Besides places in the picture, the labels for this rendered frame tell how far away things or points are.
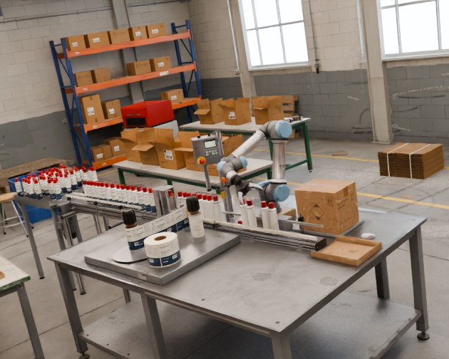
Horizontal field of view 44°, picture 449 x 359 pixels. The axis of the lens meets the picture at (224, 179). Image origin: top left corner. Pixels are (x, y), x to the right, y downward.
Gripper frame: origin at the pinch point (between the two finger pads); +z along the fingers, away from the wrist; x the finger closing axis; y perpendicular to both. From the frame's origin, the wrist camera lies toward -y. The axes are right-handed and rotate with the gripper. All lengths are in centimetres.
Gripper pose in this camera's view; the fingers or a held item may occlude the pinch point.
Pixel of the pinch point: (253, 196)
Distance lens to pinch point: 338.4
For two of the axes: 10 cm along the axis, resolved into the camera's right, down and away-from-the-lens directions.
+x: -7.7, 6.3, -1.3
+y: 2.8, 5.1, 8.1
